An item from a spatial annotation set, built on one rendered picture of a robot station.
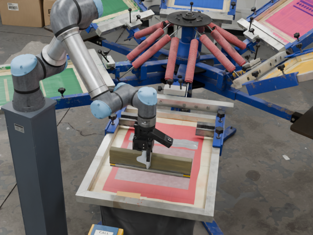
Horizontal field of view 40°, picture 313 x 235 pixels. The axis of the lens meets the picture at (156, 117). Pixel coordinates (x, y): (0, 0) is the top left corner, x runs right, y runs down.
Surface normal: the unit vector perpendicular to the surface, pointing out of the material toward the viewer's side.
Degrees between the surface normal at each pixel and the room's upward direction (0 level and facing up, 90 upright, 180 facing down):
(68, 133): 0
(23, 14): 91
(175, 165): 90
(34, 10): 89
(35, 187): 90
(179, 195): 0
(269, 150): 0
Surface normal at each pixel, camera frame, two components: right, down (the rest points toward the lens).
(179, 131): 0.04, -0.85
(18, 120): -0.47, 0.45
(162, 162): -0.18, 0.51
